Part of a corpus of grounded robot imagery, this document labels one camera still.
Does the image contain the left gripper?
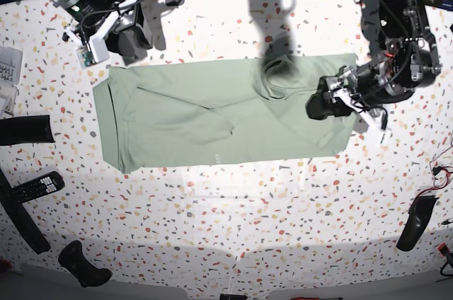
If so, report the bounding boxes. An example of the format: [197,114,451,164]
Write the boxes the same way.
[306,66,391,145]

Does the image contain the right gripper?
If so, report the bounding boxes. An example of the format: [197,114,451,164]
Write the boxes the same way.
[64,0,152,69]

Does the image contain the light green T-shirt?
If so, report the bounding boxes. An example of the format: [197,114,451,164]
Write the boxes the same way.
[93,54,356,174]

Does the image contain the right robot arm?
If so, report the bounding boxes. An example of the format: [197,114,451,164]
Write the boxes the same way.
[50,0,152,68]

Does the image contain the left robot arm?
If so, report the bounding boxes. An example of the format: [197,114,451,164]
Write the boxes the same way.
[306,0,442,144]

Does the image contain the black cylindrical sleeve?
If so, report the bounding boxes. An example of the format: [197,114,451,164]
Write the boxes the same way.
[0,115,55,146]

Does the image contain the black remote control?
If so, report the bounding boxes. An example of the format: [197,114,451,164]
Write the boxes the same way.
[11,171,65,204]

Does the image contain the long black bar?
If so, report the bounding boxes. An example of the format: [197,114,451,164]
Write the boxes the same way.
[1,171,51,254]

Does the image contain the red and black wires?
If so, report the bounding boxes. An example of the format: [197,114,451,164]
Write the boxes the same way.
[412,158,453,216]

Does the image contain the black curved handle right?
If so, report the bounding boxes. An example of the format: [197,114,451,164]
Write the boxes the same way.
[396,195,437,252]

